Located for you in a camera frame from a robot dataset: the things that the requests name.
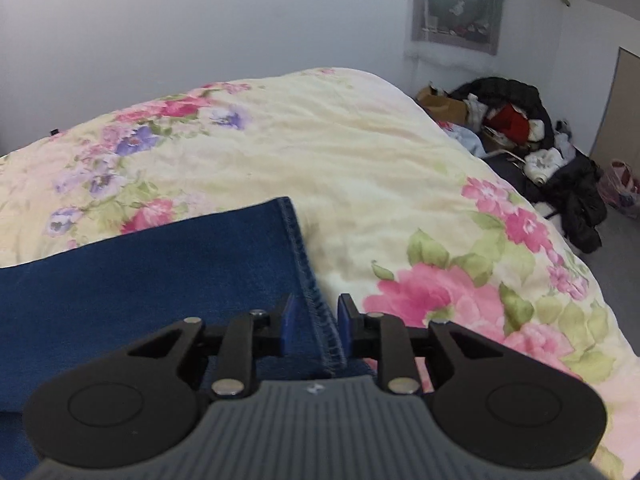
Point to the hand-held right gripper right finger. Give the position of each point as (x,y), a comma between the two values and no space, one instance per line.
(344,327)

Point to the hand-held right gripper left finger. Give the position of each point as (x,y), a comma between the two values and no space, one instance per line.
(287,327)

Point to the blue denim pants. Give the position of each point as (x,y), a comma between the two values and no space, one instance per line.
(150,280)

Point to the floral yellow bedspread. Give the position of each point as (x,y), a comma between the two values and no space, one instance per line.
(350,170)

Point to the light blue cloth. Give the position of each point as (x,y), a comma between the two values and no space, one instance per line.
(465,141)

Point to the cardboard box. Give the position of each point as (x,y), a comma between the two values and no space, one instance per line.
(442,106)

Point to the white crumpled clothes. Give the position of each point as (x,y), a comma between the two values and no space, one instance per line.
(542,164)

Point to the red garment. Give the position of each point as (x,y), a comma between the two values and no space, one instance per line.
(510,124)

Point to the black crumpled jacket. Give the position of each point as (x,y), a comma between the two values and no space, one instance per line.
(575,200)

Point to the pink patterned bag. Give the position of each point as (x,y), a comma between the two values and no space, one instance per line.
(622,187)

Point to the grey printed window curtain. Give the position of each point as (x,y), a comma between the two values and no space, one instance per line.
(460,5)

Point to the light wooden board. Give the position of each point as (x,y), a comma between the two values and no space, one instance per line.
(617,110)

